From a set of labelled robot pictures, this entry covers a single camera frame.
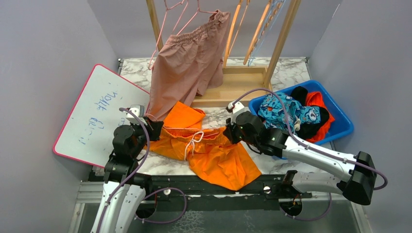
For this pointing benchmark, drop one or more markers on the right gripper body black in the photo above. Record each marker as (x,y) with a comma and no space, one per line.
(235,134)

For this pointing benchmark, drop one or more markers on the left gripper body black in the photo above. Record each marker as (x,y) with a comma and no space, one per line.
(152,134)

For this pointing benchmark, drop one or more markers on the pink hanger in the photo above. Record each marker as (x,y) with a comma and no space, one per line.
(196,121)
(158,27)
(200,17)

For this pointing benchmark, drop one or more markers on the orange shorts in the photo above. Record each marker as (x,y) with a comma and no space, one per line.
(211,157)

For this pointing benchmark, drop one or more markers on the blue shark print shorts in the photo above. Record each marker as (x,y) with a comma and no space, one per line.
(278,112)

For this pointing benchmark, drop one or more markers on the black shorts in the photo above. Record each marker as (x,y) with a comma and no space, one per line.
(311,118)

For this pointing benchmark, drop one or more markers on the orange hanger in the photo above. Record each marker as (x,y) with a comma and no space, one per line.
(232,36)
(257,32)

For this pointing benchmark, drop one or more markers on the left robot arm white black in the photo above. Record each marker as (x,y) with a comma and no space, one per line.
(123,187)

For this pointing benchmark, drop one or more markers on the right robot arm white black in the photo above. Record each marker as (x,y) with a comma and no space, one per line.
(353,176)

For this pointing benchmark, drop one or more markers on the pink beige shorts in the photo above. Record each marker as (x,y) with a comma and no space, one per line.
(188,65)

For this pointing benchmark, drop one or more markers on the wooden clothes rack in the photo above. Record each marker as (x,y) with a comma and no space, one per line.
(247,77)

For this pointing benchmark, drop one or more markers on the blue plastic bin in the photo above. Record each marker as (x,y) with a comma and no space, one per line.
(342,126)

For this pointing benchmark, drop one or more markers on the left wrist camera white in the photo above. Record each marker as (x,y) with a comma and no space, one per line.
(135,114)

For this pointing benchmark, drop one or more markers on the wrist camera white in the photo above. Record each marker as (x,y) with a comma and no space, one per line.
(235,109)
(135,114)

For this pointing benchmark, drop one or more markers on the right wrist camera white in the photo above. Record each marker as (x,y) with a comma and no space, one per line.
(235,109)

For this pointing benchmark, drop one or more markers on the whiteboard with pink frame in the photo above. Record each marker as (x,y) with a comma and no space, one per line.
(88,131)

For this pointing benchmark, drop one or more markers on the black mounting rail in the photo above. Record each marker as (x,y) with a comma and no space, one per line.
(165,193)

